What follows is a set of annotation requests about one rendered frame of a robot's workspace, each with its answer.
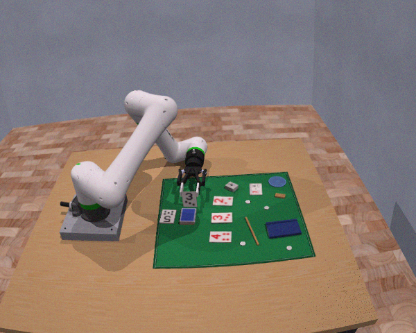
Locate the blue round coaster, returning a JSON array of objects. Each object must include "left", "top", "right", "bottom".
[{"left": 268, "top": 176, "right": 286, "bottom": 187}]

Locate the blue playing card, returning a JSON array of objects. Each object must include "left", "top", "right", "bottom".
[
  {"left": 180, "top": 208, "right": 196, "bottom": 222},
  {"left": 182, "top": 191, "right": 198, "bottom": 207}
]

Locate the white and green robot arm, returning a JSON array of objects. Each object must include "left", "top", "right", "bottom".
[{"left": 60, "top": 90, "right": 207, "bottom": 222}]

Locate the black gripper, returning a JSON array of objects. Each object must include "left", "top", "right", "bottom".
[{"left": 177, "top": 157, "right": 207, "bottom": 197}]

